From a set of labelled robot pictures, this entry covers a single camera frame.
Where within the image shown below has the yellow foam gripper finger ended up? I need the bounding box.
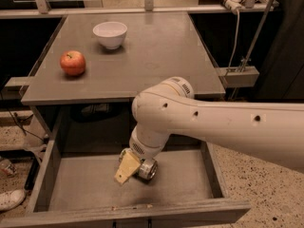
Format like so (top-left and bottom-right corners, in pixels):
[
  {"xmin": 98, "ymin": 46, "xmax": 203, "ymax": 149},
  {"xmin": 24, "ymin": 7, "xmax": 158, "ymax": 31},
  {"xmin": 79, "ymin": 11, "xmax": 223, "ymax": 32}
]
[{"xmin": 114, "ymin": 149, "xmax": 142, "ymax": 185}]

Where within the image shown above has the green white 7up can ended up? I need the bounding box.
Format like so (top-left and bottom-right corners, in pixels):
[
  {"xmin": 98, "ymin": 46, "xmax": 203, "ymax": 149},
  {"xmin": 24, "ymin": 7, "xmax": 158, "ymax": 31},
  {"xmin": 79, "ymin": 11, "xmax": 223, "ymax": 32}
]
[{"xmin": 133, "ymin": 159, "xmax": 158, "ymax": 181}]

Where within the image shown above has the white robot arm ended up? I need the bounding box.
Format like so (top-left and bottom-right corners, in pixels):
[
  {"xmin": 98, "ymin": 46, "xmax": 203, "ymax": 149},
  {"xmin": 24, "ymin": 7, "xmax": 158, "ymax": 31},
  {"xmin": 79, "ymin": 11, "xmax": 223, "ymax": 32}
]
[{"xmin": 115, "ymin": 77, "xmax": 304, "ymax": 184}]

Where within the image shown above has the open grey top drawer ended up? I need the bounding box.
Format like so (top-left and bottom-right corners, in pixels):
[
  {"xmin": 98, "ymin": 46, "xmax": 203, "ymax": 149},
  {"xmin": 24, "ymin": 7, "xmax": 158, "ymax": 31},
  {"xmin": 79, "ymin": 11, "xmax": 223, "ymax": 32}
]
[{"xmin": 1, "ymin": 125, "xmax": 250, "ymax": 228}]

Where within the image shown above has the grey counter cabinet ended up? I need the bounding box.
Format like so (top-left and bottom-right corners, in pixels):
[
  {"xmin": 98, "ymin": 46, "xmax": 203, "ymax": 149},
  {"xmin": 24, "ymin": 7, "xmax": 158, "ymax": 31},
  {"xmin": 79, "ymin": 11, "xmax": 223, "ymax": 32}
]
[{"xmin": 20, "ymin": 11, "xmax": 226, "ymax": 135}]

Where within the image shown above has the red apple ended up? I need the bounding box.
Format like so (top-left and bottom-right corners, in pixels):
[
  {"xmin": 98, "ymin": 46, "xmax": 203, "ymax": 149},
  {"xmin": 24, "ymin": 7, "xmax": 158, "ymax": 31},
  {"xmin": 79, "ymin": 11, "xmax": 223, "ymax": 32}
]
[{"xmin": 60, "ymin": 50, "xmax": 86, "ymax": 76}]

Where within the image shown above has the white sneaker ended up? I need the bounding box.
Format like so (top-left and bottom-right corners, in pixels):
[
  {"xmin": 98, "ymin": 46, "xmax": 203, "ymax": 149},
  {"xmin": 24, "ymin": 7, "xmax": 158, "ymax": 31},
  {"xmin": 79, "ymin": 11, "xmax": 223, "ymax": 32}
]
[{"xmin": 0, "ymin": 189, "xmax": 26, "ymax": 212}]

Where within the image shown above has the white ceramic bowl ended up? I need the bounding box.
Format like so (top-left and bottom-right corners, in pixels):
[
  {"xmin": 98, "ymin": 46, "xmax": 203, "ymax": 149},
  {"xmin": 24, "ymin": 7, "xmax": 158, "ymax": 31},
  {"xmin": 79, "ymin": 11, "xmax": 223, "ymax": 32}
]
[{"xmin": 93, "ymin": 22, "xmax": 127, "ymax": 49}]

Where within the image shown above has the thin metal rod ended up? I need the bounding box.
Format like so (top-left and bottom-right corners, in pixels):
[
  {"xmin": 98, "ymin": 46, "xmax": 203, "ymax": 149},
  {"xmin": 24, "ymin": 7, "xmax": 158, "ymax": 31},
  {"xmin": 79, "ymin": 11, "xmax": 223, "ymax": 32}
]
[{"xmin": 237, "ymin": 0, "xmax": 275, "ymax": 72}]

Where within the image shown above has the black cable on floor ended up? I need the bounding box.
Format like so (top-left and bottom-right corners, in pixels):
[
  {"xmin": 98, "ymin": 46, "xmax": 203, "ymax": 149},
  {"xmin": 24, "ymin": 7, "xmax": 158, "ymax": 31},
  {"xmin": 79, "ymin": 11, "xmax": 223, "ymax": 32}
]
[{"xmin": 0, "ymin": 92, "xmax": 48, "ymax": 143}]

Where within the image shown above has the grey metal side bracket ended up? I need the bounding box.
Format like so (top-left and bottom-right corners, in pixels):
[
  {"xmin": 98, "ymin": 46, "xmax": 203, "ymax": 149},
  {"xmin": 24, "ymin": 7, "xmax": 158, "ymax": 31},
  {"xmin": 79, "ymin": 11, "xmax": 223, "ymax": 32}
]
[{"xmin": 216, "ymin": 66, "xmax": 259, "ymax": 88}]

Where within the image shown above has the white power cable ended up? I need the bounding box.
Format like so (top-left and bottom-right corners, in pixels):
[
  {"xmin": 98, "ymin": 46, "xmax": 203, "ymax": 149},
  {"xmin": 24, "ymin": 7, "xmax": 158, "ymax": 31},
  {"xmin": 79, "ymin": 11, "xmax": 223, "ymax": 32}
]
[{"xmin": 225, "ymin": 9, "xmax": 241, "ymax": 74}]

